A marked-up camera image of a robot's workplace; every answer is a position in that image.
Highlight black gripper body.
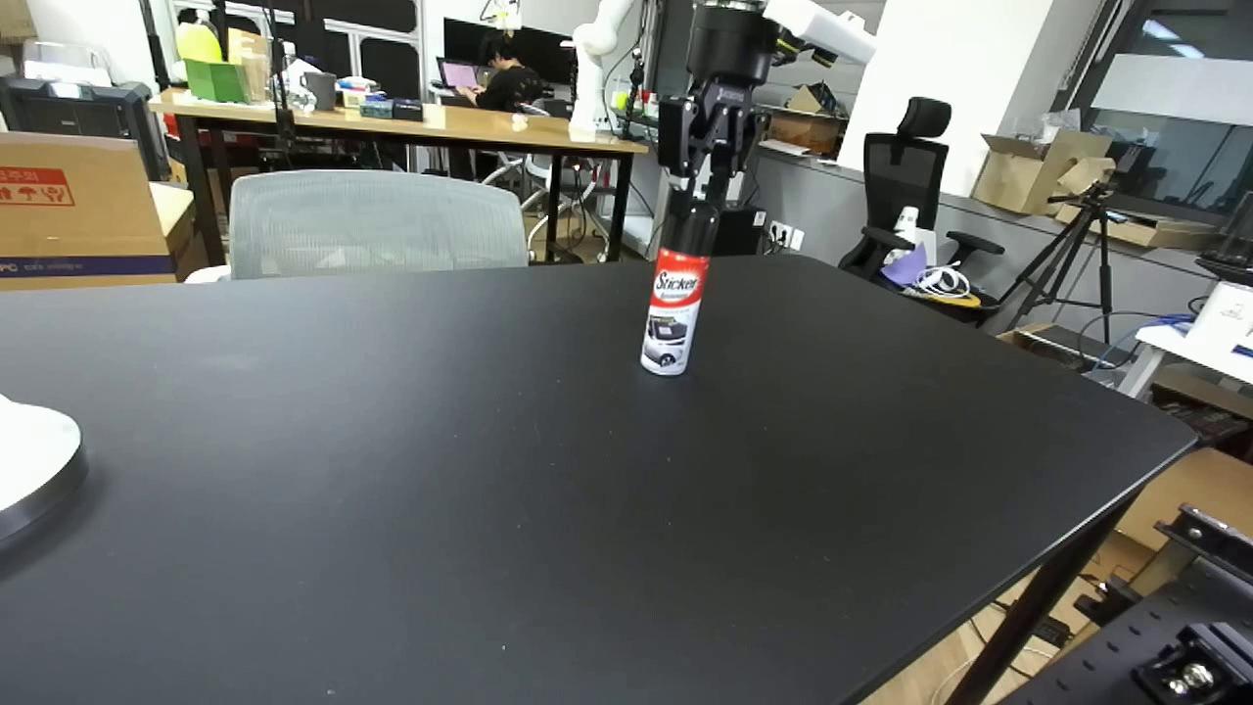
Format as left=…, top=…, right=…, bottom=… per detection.
left=656, top=9, right=776, bottom=168

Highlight white red spray can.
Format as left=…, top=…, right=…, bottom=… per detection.
left=637, top=252, right=707, bottom=380

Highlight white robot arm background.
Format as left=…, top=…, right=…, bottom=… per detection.
left=566, top=0, right=776, bottom=255

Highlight black office chair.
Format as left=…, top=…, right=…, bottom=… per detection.
left=843, top=98, right=997, bottom=322

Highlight person in black at desk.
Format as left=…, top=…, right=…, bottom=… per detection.
left=475, top=34, right=549, bottom=111

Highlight open cardboard box on counter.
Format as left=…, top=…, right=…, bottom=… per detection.
left=971, top=128, right=1113, bottom=215

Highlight grey mesh office chair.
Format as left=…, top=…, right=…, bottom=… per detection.
left=188, top=168, right=528, bottom=286

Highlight green yellow box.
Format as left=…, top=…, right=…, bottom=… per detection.
left=175, top=23, right=245, bottom=103

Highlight wooden desk with black legs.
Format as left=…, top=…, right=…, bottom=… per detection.
left=151, top=89, right=645, bottom=268

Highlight brown cardboard box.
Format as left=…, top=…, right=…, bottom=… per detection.
left=0, top=134, right=190, bottom=288

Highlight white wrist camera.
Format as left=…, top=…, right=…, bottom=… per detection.
left=765, top=0, right=877, bottom=64

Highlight black camera tripod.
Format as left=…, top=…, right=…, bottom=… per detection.
left=997, top=183, right=1113, bottom=342

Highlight black metal rail frame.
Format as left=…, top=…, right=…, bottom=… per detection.
left=1002, top=508, right=1253, bottom=705

